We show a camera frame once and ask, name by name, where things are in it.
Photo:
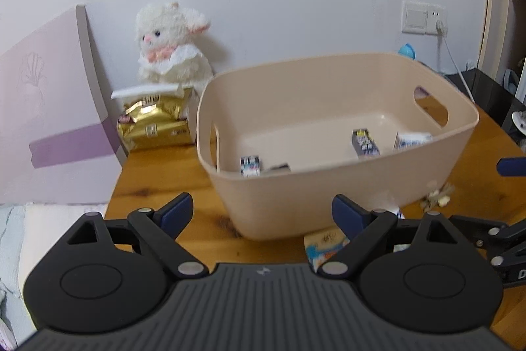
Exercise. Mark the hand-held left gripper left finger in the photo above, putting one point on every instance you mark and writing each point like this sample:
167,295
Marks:
177,212

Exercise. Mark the crumpled beige wrapper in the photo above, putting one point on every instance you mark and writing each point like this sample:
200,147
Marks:
437,198

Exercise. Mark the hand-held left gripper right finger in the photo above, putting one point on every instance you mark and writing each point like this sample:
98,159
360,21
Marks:
346,213

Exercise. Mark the gold snack box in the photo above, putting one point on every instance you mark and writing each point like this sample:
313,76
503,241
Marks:
152,134

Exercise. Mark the black side cabinet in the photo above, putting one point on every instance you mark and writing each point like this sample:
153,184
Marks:
489,92

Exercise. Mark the white patterned item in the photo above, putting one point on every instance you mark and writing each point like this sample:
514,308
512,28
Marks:
520,122

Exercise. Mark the gold foil snack bag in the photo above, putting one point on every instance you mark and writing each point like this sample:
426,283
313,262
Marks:
156,108

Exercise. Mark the pink purple headboard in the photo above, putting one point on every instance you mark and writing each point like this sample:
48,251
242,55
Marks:
53,108

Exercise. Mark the beige wooden shelf unit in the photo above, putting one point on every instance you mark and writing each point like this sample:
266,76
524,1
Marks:
499,5

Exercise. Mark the white plush bunny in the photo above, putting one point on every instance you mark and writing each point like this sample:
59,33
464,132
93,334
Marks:
172,46

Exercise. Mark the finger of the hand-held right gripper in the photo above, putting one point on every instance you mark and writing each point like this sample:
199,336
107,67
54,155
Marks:
511,166
476,229

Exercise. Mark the pale bed blanket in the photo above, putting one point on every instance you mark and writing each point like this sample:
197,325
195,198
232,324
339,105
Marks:
45,236

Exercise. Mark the beige plastic basket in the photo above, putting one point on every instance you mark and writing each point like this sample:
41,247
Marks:
328,170

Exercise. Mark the yellow blue small carton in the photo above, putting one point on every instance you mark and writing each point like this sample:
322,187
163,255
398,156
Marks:
322,246

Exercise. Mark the white wall switch socket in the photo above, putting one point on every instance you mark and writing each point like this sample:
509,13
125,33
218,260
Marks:
417,17

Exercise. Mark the small blue toy figure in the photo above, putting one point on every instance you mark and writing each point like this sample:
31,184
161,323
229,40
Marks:
407,51

